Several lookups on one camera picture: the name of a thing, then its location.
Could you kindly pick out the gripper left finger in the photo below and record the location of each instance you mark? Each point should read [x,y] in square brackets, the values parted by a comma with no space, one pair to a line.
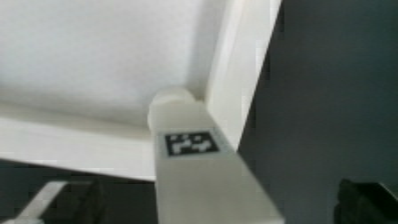
[67,203]

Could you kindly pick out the white desk top tray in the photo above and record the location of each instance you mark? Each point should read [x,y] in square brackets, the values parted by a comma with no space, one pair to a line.
[92,54]

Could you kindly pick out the white desk leg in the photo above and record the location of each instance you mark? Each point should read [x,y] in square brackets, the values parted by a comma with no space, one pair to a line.
[208,190]

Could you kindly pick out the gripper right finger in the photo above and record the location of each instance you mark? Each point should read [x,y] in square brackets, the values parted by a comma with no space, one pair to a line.
[366,203]

